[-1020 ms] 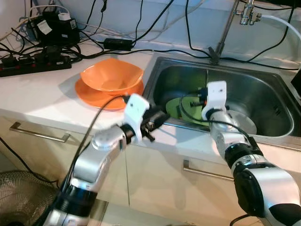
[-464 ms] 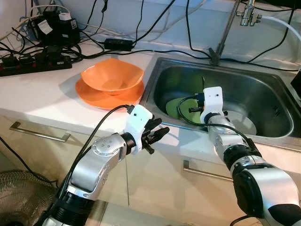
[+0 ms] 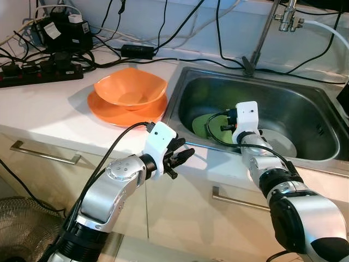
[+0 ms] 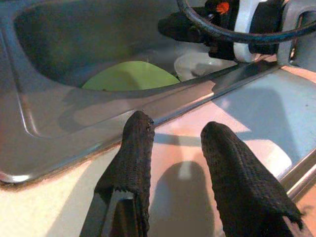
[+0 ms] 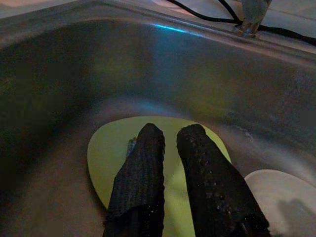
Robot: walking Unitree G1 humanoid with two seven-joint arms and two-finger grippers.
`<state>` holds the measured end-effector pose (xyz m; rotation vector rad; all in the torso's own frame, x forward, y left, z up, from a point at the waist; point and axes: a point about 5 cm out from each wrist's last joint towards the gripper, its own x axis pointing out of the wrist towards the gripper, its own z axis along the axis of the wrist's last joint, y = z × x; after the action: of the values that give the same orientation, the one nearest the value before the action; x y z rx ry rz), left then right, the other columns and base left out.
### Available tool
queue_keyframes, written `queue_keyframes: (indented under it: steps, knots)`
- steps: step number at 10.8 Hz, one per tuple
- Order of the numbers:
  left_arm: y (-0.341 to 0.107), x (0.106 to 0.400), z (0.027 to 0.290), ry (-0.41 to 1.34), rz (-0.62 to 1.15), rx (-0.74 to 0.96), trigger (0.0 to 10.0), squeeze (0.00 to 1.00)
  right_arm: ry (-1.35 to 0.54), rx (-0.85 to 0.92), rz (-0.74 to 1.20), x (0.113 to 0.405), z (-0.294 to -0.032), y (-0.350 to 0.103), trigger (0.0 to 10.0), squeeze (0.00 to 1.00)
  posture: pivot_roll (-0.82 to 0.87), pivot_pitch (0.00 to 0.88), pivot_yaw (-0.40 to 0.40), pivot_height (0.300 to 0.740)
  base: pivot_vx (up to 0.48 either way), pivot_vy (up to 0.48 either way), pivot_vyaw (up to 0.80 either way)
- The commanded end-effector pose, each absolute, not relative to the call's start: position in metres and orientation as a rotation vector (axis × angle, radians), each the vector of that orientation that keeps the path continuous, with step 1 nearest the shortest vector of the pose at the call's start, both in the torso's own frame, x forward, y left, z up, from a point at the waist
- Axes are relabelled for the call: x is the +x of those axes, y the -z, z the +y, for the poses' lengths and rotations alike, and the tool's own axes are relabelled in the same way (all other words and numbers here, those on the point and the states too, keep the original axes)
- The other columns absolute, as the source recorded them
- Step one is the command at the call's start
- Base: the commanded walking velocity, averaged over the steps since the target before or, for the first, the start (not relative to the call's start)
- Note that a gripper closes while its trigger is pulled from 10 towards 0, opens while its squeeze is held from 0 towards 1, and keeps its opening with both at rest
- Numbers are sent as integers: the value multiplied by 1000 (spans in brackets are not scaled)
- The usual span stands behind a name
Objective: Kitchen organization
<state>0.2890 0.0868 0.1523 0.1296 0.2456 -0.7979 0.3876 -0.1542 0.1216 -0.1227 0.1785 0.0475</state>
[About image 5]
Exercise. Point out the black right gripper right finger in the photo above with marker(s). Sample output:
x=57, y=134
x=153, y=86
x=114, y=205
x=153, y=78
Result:
x=212, y=187

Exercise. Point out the grey round plate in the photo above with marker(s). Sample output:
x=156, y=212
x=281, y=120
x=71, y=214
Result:
x=271, y=187

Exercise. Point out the metal sink faucet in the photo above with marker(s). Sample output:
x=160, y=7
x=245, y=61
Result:
x=251, y=14

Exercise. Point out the stainless steel sink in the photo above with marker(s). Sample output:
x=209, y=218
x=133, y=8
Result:
x=123, y=74

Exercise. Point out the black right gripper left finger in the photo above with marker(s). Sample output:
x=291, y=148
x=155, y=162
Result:
x=140, y=177

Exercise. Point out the green round plate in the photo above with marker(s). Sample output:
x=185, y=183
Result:
x=108, y=148

